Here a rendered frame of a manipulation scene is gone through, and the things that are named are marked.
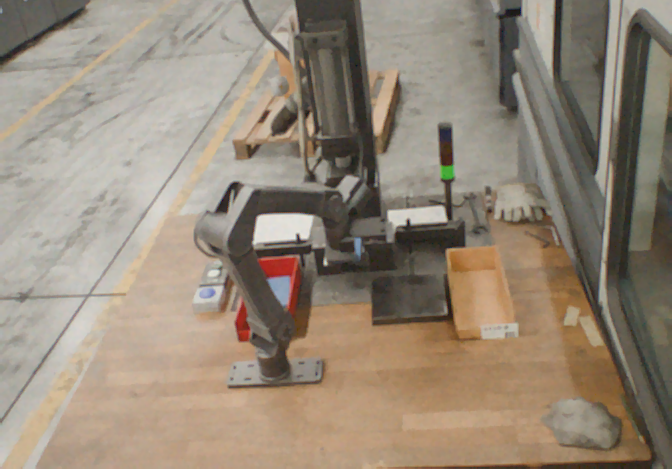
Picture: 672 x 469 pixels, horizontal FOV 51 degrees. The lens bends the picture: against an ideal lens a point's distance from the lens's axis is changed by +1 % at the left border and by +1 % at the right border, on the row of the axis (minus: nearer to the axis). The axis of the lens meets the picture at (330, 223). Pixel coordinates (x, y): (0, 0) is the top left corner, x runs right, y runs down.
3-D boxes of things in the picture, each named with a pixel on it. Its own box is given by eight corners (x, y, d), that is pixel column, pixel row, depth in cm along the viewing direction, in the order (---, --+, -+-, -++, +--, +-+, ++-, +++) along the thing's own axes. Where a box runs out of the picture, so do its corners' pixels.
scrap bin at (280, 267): (238, 342, 158) (233, 322, 155) (255, 278, 179) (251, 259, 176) (290, 339, 156) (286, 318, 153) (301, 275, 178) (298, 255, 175)
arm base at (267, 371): (225, 337, 147) (218, 360, 141) (318, 331, 145) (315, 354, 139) (232, 365, 151) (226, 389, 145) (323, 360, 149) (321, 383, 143)
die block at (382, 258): (317, 276, 176) (312, 251, 173) (320, 254, 185) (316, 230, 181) (395, 270, 174) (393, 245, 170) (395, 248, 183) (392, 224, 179)
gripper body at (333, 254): (353, 222, 159) (351, 206, 153) (355, 262, 154) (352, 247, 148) (325, 224, 160) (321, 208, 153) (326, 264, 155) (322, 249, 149)
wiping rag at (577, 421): (534, 404, 132) (549, 453, 121) (534, 392, 131) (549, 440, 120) (610, 400, 131) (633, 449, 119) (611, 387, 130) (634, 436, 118)
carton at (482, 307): (457, 343, 149) (455, 314, 145) (447, 275, 171) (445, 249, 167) (518, 340, 148) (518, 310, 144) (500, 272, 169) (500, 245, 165)
